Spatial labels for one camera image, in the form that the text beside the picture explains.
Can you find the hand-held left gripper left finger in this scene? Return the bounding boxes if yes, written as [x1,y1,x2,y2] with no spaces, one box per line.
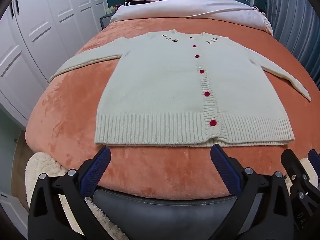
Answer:
[27,146,112,240]

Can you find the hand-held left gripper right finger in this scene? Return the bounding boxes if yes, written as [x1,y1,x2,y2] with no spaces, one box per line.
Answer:
[210,144,297,240]

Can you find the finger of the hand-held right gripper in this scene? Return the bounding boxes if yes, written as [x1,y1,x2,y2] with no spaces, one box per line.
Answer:
[308,149,320,167]
[281,149,309,182]

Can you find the cream knit cardigan red buttons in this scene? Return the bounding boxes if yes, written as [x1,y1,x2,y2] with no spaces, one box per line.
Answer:
[49,29,312,147]

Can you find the orange plush blanket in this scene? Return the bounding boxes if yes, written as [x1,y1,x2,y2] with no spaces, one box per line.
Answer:
[25,17,320,200]

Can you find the cream fluffy rug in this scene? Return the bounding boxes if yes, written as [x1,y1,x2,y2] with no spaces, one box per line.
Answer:
[25,151,130,240]

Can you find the grey curtain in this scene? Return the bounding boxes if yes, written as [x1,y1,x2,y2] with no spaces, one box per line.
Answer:
[266,0,320,85]

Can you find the dark nightstand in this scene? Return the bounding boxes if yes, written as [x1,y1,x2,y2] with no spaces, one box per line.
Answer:
[100,14,116,30]

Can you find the white panelled wardrobe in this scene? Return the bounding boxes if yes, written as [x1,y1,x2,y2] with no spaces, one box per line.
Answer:
[0,0,110,128]

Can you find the white duvet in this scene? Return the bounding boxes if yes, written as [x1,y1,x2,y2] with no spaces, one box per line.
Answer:
[110,0,273,35]

